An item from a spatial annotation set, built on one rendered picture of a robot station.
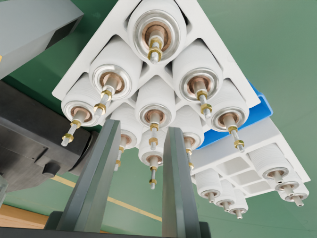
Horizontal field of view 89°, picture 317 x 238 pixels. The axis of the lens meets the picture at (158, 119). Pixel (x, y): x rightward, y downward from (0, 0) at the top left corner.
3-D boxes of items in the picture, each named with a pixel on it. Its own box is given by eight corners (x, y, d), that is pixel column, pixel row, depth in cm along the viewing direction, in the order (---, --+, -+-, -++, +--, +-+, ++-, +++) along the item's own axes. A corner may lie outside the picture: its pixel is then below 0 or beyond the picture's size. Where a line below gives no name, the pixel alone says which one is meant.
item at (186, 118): (186, 114, 60) (192, 156, 47) (162, 106, 58) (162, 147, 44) (200, 95, 54) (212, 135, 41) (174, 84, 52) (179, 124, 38)
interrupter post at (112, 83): (117, 76, 31) (113, 85, 28) (120, 87, 32) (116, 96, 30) (105, 76, 31) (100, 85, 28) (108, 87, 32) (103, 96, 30)
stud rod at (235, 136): (230, 121, 35) (243, 149, 30) (233, 123, 36) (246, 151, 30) (226, 123, 36) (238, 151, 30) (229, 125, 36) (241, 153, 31)
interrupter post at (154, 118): (160, 119, 38) (160, 129, 35) (150, 120, 38) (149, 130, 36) (159, 111, 36) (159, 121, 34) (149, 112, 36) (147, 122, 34)
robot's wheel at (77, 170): (86, 146, 86) (70, 182, 71) (78, 141, 83) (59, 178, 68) (109, 129, 76) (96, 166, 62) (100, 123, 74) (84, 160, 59)
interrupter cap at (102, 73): (129, 62, 29) (129, 64, 28) (134, 97, 34) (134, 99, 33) (87, 63, 29) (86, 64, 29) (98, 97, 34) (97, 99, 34)
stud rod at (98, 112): (112, 91, 30) (100, 119, 24) (106, 90, 30) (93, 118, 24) (112, 87, 29) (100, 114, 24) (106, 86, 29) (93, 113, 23)
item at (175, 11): (187, 15, 39) (199, 38, 26) (159, 45, 44) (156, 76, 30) (159, -22, 35) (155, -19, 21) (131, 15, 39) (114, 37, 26)
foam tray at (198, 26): (156, 125, 74) (154, 159, 61) (77, 65, 55) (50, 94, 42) (237, 71, 56) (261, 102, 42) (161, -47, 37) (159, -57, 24)
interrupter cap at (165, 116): (172, 126, 39) (172, 128, 39) (141, 128, 40) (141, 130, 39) (170, 101, 34) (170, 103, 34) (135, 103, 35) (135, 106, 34)
